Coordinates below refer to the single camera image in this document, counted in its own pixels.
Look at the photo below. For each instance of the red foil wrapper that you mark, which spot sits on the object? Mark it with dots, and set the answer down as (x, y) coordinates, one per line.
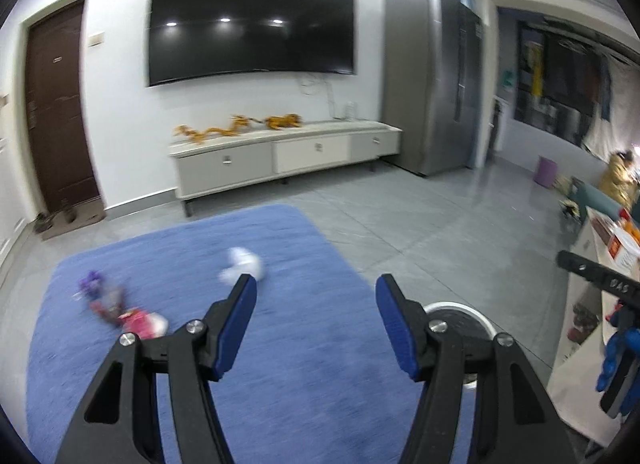
(140, 325)

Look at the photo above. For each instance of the teal sofa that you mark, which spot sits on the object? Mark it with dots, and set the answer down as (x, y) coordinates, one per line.
(590, 196)

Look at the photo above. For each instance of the white base cabinet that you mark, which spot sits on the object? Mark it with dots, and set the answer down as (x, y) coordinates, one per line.
(10, 194)

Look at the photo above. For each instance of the gold dragon figurine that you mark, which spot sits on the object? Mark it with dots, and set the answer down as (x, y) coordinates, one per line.
(215, 132)

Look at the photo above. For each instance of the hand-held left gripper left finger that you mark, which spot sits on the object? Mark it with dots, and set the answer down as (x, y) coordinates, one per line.
(235, 329)

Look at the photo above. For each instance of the teal wall sign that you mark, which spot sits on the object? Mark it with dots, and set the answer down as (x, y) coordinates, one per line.
(508, 81)

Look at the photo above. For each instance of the white hanging cloth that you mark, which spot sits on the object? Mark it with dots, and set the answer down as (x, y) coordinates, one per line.
(617, 114)

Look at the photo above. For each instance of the small black toy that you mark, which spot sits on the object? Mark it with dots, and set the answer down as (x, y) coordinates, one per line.
(570, 210)

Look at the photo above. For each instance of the blue fluffy blanket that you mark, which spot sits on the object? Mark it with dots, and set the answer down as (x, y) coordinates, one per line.
(300, 264)

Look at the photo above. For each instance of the white grey television stand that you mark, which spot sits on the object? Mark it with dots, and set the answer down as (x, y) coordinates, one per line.
(250, 159)

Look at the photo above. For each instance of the brown entrance door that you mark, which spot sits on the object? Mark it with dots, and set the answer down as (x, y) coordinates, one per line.
(60, 109)

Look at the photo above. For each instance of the dark red wrapper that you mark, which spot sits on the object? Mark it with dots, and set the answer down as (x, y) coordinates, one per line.
(110, 304)

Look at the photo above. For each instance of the brown doormat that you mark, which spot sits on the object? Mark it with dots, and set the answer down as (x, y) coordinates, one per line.
(92, 216)

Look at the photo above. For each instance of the gold tiger figurine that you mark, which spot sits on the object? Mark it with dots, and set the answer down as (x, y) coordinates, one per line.
(284, 122)

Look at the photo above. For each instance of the purple wrapper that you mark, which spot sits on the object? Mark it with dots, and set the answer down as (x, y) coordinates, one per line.
(92, 284)

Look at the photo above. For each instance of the white side table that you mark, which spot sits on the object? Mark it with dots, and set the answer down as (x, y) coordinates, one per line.
(575, 374)

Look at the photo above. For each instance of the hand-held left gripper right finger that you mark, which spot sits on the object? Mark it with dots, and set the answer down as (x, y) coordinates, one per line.
(397, 331)

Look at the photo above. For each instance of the black wall television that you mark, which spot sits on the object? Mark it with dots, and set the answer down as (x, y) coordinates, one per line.
(252, 22)

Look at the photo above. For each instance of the dark hanging clothes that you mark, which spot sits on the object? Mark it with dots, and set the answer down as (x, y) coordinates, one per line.
(570, 74)

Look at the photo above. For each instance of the yellow hanging garment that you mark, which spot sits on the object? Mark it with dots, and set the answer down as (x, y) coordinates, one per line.
(537, 67)

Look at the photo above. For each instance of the grey double-door refrigerator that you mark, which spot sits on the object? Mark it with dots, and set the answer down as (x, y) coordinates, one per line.
(425, 84)

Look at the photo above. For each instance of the cream bag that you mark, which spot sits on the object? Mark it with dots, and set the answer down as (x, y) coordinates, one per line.
(564, 185)

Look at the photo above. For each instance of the white rimmed trash bin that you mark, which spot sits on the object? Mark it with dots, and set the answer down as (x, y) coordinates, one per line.
(465, 316)

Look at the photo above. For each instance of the red label box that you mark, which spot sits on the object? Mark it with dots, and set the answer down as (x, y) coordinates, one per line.
(622, 251)

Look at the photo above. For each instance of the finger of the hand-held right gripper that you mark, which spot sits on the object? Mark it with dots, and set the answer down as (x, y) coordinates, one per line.
(580, 266)

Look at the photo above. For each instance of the purple stool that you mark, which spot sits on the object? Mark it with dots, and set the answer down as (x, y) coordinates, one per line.
(546, 172)

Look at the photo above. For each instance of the beige light switch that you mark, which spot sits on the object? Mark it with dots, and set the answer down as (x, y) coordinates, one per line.
(96, 39)

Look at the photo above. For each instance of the dark shoe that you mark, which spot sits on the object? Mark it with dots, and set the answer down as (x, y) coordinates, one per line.
(70, 215)
(42, 223)

